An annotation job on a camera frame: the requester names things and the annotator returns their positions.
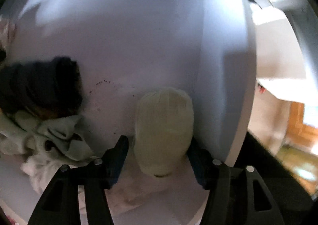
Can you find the dark navy cloth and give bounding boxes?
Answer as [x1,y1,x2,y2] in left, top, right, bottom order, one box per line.
[0,56,83,118]

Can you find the white cloth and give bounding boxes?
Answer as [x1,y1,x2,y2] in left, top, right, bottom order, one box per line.
[20,155,82,196]

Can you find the person's black trouser leg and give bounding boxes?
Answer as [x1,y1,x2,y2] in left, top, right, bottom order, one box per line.
[245,131,314,215]

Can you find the cream knit sock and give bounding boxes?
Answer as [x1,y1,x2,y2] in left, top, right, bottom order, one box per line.
[133,86,195,178]

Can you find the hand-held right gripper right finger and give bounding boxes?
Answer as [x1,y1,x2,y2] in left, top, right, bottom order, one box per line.
[187,138,285,225]

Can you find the pale green cloth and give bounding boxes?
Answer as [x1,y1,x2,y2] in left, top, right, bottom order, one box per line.
[0,109,96,162]

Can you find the white storage bin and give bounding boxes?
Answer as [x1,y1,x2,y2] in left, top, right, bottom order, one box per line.
[0,0,257,225]

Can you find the pale pink cloth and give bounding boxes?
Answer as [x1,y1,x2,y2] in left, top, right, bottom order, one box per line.
[0,16,14,53]

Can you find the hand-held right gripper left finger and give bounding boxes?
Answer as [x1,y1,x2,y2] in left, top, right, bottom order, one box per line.
[27,135,130,225]

